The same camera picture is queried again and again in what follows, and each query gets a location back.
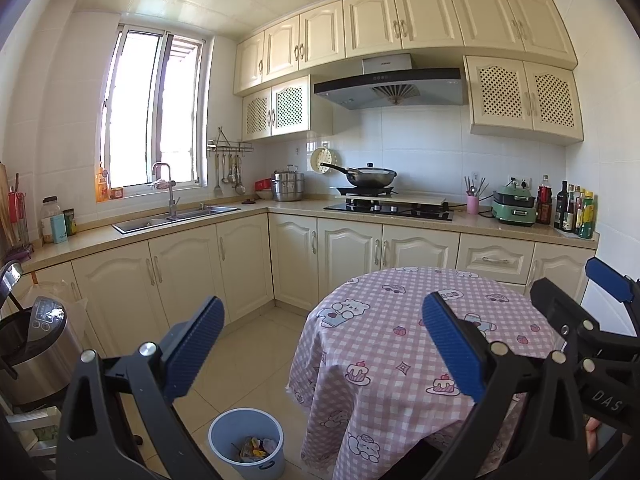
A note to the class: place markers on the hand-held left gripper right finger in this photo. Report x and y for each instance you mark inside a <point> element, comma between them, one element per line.
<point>447,337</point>

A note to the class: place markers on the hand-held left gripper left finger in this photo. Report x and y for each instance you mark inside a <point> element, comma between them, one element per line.
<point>200,335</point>

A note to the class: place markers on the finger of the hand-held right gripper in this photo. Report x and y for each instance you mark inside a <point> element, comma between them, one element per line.
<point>560,310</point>
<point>610,280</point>

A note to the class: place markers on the light blue plastic bin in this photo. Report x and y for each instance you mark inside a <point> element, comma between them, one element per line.
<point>220,445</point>

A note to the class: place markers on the thin dark skewer stick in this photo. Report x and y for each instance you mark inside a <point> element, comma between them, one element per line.
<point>236,447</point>

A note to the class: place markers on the dried orange peel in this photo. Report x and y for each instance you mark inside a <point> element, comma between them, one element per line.
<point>256,449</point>

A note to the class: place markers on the pink plastic bag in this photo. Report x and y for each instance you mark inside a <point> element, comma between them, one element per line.
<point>270,445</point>

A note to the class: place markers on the person's right hand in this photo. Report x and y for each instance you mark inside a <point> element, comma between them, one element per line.
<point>593,437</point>

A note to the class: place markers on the pink checked tablecloth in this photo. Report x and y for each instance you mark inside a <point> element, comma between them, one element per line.
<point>400,360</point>

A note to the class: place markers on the cream base cabinet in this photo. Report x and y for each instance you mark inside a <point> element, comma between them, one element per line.
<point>200,270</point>

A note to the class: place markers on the yellow green bottle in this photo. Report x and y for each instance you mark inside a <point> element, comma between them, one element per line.
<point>587,217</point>

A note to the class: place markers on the group of sauce bottles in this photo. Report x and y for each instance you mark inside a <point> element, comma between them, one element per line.
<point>574,212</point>

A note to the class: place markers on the dark glass bottle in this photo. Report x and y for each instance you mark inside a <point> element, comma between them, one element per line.
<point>560,210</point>

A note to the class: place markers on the red label sauce bottle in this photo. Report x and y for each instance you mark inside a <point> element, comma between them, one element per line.
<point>544,205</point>

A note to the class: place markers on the green electric cooker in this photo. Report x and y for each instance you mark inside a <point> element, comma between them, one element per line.
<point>514,207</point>

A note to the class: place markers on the stainless steel sink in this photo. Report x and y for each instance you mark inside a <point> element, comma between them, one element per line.
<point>170,217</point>

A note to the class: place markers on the pink utensil holder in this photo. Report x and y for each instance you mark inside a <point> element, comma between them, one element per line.
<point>472,205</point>

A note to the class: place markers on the black glass gas cooktop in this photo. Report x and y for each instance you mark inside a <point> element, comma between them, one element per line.
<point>390,212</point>

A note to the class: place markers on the metal kitchen faucet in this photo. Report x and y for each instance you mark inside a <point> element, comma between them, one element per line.
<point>172,195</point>

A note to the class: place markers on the hanging metal spatula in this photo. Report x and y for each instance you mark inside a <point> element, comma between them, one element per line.
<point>218,190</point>

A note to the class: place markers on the bundle of chopsticks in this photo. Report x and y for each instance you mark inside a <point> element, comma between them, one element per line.
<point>474,186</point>

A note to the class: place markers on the hanging metal ladle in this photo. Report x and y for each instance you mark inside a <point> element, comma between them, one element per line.
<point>231,175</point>
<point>240,187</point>

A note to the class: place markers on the pink cloth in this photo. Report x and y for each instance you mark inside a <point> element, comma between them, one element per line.
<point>163,183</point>

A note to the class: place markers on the small red jar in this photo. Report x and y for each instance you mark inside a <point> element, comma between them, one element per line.
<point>117,193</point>

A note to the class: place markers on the stainless steel pressure cooker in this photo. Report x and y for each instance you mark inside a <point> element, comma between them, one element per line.
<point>35,355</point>

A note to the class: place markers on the black stove stand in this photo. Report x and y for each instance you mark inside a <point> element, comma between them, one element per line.
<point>365,191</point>

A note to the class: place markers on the stainless steel steamer pot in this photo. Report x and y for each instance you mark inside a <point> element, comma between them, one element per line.
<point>288,187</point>

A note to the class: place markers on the teal box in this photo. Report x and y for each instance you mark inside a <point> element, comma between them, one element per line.
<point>58,230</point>

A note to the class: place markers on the black wok with lid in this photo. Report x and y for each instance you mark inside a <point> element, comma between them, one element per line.
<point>370,177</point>

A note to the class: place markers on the orange bottle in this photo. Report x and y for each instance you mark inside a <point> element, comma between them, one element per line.
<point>102,185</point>

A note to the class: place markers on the white low shelf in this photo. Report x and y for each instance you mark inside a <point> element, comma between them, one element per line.
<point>30,425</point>

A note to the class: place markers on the white lid jar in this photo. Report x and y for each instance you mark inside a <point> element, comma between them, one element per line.
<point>49,207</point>

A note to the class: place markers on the white dotted colander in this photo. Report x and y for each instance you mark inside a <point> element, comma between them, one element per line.
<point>320,157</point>

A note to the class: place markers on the kitchen window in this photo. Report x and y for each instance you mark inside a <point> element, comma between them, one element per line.
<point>150,110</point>

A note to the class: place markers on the wooden cutting board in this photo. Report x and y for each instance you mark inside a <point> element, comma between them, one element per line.
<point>5,210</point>

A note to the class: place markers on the black range hood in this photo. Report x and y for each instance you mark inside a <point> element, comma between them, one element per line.
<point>390,90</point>

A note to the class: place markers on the white wall socket with plugs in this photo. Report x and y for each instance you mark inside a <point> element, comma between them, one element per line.
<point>520,182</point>

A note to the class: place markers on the metal wall utensil rack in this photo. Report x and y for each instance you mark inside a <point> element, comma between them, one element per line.
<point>230,147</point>

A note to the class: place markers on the wide lattice-door wall cabinet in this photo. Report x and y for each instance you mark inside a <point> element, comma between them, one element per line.
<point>522,95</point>

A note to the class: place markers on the narrow lattice-door wall cabinet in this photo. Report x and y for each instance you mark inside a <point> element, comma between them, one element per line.
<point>275,107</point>

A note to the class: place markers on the cream upper wall cabinet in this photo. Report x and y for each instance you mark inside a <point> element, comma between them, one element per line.
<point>400,25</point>

